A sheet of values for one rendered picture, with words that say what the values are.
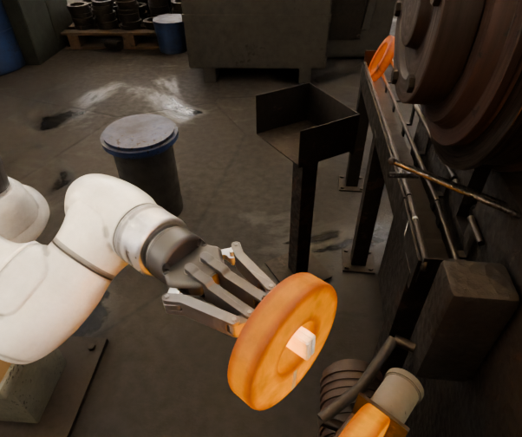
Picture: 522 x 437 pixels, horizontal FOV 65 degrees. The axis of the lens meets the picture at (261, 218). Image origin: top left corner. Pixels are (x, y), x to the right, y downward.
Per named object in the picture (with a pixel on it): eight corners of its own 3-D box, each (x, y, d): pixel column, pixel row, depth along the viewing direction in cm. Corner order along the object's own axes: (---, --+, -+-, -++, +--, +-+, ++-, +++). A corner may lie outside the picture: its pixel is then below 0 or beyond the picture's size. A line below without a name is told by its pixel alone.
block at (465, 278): (463, 346, 79) (512, 261, 64) (474, 386, 73) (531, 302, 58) (406, 341, 80) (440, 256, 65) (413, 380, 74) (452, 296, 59)
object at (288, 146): (298, 238, 183) (309, 81, 136) (334, 278, 166) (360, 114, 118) (258, 255, 176) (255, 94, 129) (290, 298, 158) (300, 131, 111)
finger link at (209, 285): (191, 260, 51) (181, 266, 50) (257, 307, 45) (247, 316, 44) (195, 282, 53) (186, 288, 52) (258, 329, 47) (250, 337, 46)
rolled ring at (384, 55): (397, 29, 159) (404, 33, 159) (381, 39, 177) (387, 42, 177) (375, 75, 162) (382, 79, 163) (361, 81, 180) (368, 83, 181)
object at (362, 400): (389, 466, 59) (410, 427, 53) (388, 469, 59) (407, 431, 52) (346, 430, 63) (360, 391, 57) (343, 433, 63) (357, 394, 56)
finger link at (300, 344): (260, 305, 45) (255, 309, 45) (311, 340, 42) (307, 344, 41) (261, 322, 47) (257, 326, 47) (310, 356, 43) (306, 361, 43)
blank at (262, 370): (348, 260, 45) (322, 246, 47) (251, 342, 35) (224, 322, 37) (329, 352, 54) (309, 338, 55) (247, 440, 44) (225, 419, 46)
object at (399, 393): (418, 407, 63) (429, 384, 60) (391, 451, 58) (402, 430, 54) (382, 381, 66) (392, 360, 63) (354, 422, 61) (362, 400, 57)
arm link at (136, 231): (123, 273, 59) (147, 293, 55) (105, 224, 53) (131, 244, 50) (172, 239, 64) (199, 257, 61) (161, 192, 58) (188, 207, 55)
